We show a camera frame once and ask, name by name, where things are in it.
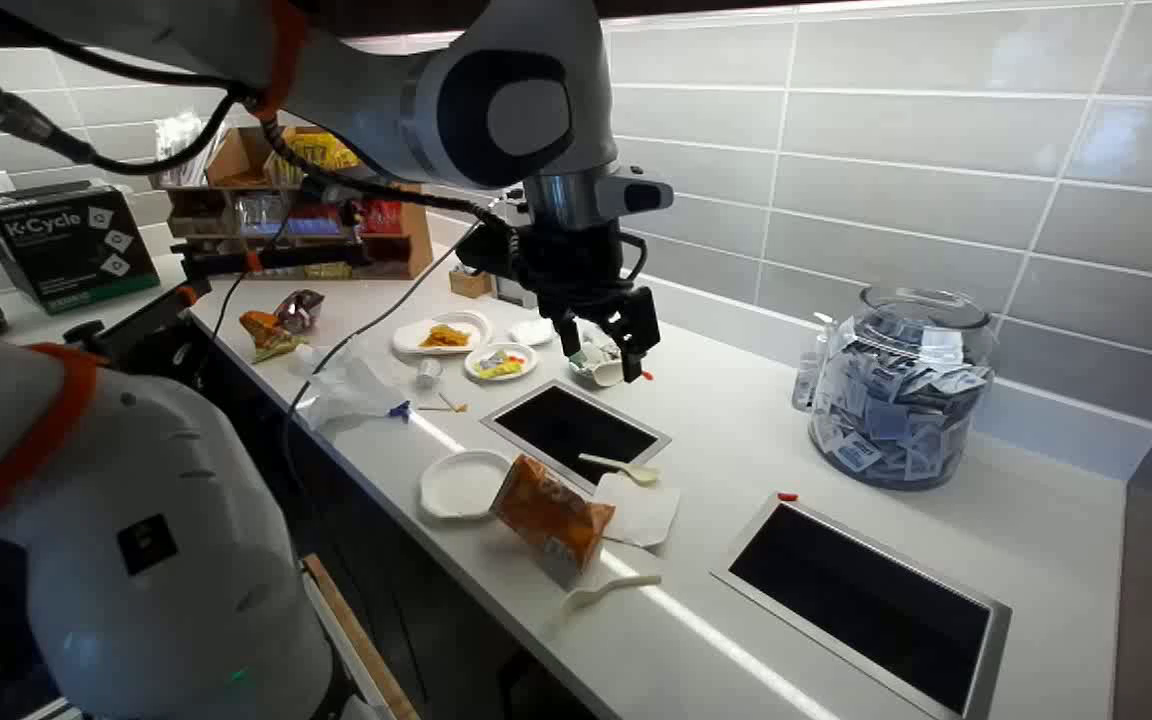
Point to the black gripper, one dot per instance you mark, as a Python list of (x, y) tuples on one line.
[(561, 263)]

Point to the orange snack packet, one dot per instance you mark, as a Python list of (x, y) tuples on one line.
[(552, 519)]

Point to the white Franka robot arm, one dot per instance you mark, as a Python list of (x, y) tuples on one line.
[(377, 93)]

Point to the large steel-rimmed recessed counter bin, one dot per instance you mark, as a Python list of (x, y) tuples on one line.
[(575, 429)]

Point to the white plate with colourful food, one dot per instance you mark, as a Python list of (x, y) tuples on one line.
[(501, 363)]

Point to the white plate with yellow food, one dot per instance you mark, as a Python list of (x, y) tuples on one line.
[(410, 343)]

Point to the white plate with tab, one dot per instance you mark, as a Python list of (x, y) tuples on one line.
[(463, 486)]

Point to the crumpled orange silver packet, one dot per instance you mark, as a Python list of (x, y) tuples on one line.
[(283, 325)]

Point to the small square recessed counter bin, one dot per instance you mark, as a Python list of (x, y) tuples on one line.
[(863, 604)]

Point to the patterned paper cup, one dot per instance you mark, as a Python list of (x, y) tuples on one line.
[(595, 364)]

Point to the cream plastic spoon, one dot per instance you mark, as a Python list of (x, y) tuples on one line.
[(616, 469)]

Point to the small brown cardboard box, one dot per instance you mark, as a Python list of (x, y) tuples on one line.
[(469, 282)]

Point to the yellow snack piece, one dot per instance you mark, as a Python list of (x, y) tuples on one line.
[(445, 336)]

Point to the wooden stirrer stick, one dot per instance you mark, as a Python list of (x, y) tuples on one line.
[(441, 405)]

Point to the small white pod cup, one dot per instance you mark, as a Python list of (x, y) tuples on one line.
[(424, 377)]

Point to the white paper napkin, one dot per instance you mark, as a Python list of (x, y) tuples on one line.
[(641, 512)]

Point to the small clear pump bottle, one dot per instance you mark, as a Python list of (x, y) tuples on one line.
[(809, 375)]

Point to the white plastic spoon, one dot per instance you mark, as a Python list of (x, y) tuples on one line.
[(604, 586)]

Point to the clear plastic bag blue tape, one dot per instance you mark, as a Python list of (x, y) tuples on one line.
[(349, 384)]

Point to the glass jar of blue packets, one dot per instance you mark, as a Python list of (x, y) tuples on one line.
[(896, 393)]

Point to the wooden shelf organizer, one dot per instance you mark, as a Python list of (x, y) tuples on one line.
[(299, 227)]

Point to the yellow snack bag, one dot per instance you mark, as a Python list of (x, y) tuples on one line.
[(317, 148)]

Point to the black clamp device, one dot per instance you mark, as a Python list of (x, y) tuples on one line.
[(139, 333)]

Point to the black printed cardboard box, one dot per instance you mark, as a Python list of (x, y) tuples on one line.
[(71, 247)]

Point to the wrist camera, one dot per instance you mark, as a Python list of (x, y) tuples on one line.
[(632, 192)]

